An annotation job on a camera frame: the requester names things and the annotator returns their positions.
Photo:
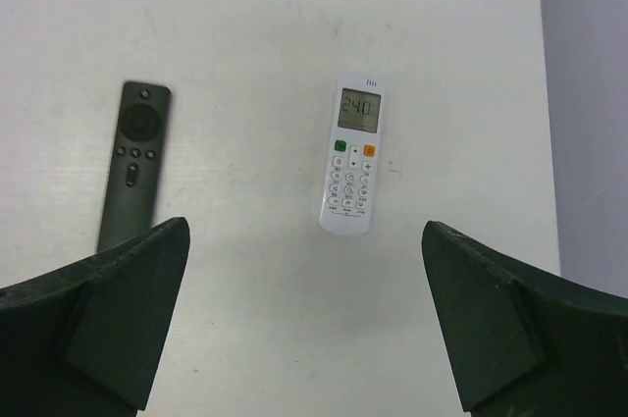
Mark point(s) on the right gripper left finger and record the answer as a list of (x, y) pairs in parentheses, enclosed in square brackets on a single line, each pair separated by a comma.
[(86, 339)]

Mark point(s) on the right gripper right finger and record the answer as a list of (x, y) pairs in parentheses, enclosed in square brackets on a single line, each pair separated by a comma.
[(522, 341)]

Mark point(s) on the black slim remote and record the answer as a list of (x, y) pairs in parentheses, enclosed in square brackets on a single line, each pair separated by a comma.
[(135, 166)]

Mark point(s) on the white air conditioner remote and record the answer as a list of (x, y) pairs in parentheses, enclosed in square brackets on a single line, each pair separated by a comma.
[(353, 156)]

